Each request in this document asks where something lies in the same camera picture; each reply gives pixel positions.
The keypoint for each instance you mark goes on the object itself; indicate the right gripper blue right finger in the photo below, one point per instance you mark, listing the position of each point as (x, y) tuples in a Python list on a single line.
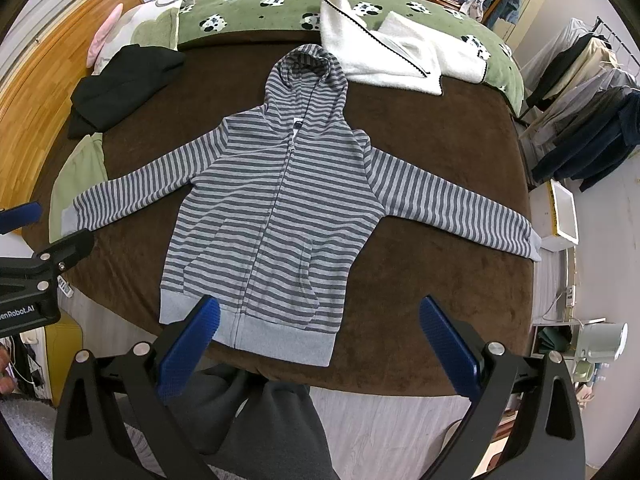
[(457, 347)]

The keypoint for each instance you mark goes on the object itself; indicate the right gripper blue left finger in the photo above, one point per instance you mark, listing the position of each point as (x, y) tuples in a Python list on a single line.
[(180, 347)]

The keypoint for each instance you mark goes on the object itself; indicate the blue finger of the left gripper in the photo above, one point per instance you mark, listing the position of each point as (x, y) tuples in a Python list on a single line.
[(17, 217), (65, 253)]

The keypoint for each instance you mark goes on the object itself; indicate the grey striped zip hoodie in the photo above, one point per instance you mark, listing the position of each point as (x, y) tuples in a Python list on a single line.
[(281, 200)]

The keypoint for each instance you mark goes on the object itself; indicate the clothes rack with hanging clothes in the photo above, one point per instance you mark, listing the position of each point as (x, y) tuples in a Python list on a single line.
[(581, 108)]

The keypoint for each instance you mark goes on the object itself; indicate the person's left hand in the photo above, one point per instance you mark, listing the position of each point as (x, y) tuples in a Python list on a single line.
[(7, 382)]

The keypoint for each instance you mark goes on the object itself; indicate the yellow bedside stool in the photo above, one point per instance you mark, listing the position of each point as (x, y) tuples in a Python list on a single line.
[(63, 341)]

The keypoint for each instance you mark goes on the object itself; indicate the light green folded cloth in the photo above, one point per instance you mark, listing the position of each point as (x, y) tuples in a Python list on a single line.
[(84, 168)]

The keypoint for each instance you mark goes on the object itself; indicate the person's dark trouser legs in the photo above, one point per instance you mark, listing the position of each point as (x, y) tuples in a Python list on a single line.
[(246, 426)]

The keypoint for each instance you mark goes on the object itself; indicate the black folded garment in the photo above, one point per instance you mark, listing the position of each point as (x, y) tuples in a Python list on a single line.
[(131, 78)]

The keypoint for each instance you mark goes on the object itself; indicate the white desk lamp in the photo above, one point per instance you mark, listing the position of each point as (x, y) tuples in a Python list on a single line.
[(597, 343)]

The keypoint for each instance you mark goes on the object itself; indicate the wooden headboard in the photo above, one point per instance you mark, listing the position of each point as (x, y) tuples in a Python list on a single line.
[(36, 102)]

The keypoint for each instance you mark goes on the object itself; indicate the white foam box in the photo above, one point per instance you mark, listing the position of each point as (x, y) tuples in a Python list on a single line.
[(563, 223)]

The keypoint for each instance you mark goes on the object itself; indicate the pink and white pillow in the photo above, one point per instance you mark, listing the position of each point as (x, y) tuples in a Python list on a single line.
[(152, 24)]

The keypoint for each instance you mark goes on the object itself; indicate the white fleece jacket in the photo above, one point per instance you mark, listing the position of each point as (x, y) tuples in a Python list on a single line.
[(402, 54)]

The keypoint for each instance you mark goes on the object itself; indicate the green panda print quilt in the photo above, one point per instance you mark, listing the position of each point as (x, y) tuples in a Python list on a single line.
[(205, 18)]

